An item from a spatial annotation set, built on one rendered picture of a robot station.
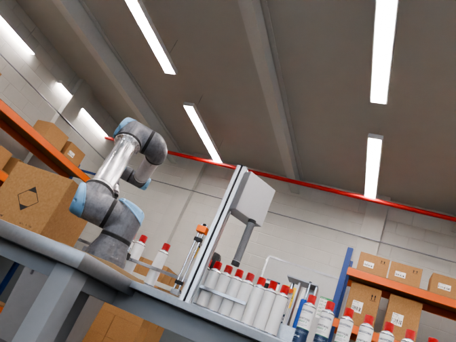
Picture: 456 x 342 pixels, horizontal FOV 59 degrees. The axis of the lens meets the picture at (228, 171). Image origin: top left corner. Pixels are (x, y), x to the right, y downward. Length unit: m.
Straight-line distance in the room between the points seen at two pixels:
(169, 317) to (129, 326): 4.06
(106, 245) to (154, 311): 0.37
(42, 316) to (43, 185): 0.86
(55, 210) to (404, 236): 5.46
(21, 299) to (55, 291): 3.04
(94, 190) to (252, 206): 0.67
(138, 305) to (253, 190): 0.78
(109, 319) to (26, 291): 1.55
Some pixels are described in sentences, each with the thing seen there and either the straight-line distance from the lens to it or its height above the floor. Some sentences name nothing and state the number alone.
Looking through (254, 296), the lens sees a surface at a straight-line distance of 1.76.
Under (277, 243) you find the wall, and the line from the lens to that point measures 6.50.
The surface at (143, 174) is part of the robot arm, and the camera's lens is 2.02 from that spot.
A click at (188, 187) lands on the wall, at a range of 7.22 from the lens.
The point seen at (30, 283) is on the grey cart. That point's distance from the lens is 4.07.
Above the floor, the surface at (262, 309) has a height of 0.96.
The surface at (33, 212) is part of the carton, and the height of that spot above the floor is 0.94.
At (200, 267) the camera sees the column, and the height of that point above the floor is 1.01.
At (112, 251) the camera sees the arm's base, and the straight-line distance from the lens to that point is 1.49.
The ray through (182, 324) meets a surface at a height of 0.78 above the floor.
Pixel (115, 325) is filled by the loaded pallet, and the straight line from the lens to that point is 5.32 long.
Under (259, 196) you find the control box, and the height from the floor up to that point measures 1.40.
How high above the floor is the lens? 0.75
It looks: 23 degrees up
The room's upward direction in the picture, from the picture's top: 24 degrees clockwise
